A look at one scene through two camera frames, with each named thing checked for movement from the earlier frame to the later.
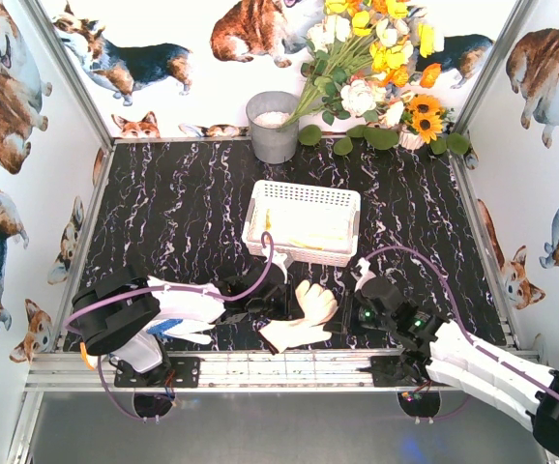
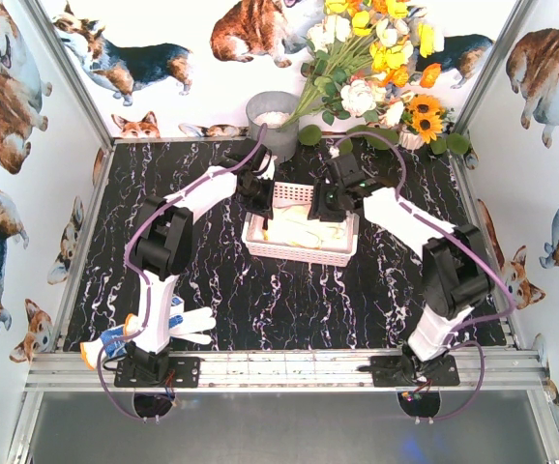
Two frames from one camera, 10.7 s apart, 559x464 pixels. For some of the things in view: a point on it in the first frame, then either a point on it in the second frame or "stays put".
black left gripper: (282, 300) to (262, 201)
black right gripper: (349, 312) to (321, 208)
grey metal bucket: (265, 110) stays put
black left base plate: (177, 372) stays put
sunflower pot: (425, 125) stays put
